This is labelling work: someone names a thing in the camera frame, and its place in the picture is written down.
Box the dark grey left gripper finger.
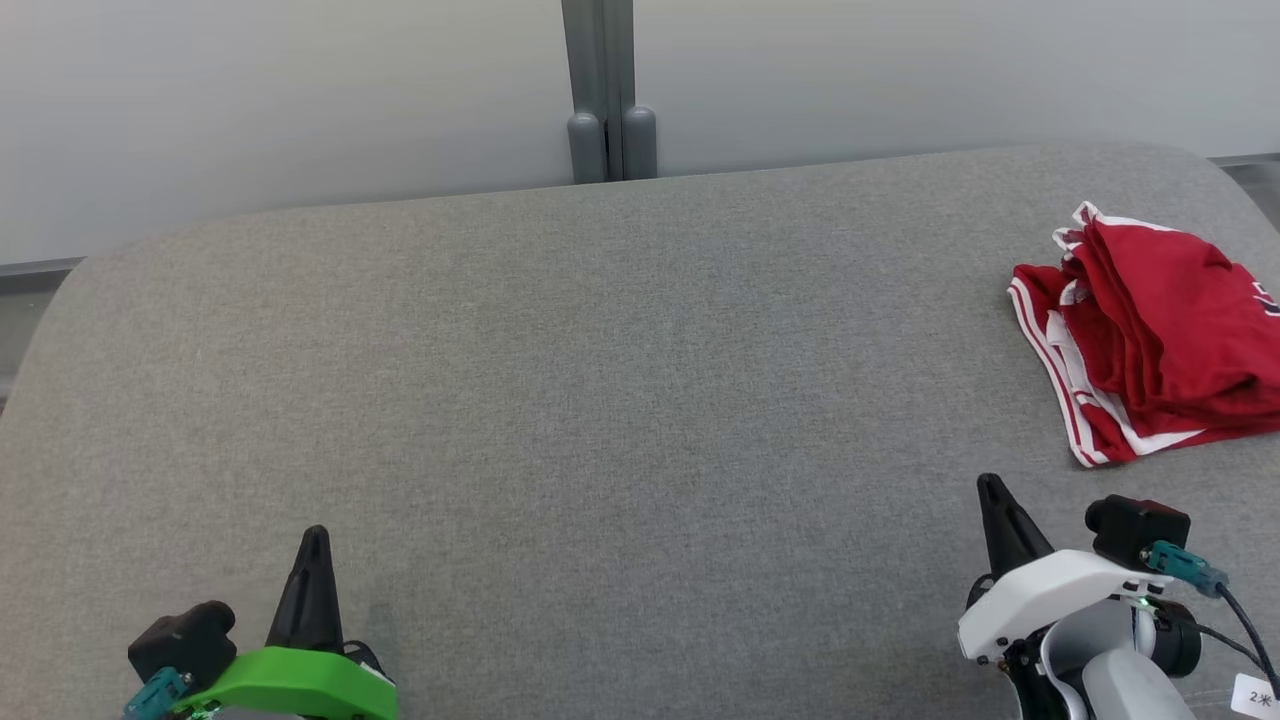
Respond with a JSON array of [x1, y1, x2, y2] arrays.
[[265, 526, 315, 652], [313, 526, 345, 654]]

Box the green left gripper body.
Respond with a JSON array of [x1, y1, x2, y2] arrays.
[[170, 645, 400, 720]]

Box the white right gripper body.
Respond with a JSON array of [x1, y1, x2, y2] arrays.
[[957, 547, 1172, 665]]

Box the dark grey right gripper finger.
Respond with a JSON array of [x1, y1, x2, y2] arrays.
[[975, 473, 1014, 592], [1000, 485, 1055, 581]]

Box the red white numbered jersey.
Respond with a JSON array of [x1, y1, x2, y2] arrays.
[[1007, 200, 1280, 470]]

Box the black left cable teal plug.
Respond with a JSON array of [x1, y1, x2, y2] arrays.
[[121, 668, 192, 720]]

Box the white paper cable label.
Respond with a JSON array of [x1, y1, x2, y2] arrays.
[[1229, 672, 1280, 720]]

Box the grey partition post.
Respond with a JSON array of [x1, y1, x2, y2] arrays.
[[560, 0, 659, 185]]

